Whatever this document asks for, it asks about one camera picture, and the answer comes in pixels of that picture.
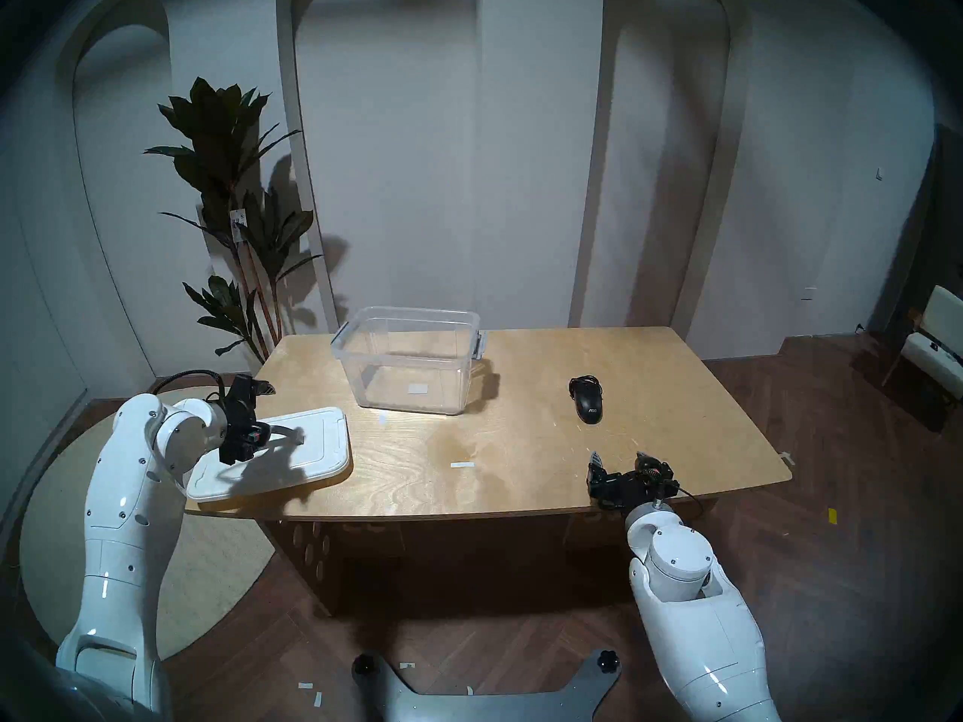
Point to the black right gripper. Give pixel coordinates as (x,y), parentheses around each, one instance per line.
(628,491)

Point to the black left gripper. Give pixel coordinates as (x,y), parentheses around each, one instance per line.
(239,412)

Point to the black computer mouse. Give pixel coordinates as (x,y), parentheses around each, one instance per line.
(588,404)

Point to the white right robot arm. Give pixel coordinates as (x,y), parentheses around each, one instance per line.
(692,623)

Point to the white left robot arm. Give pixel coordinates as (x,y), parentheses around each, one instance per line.
(120,517)

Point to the clear plastic storage container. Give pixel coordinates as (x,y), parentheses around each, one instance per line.
(410,374)

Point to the light wooden table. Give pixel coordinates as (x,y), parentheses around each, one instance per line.
(527,457)

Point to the round beige rug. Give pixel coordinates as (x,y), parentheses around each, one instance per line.
(218,570)

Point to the black base knob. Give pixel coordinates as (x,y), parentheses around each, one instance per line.
(607,661)
(365,665)

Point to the white plant label tag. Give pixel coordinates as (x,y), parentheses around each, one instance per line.
(238,224)

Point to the tall green leafy plant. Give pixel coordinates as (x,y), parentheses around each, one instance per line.
(222,156)

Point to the white upholstered chair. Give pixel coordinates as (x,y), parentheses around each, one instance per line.
(940,337)

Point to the grey metal robot base plate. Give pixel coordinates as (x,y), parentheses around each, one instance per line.
(481,709)

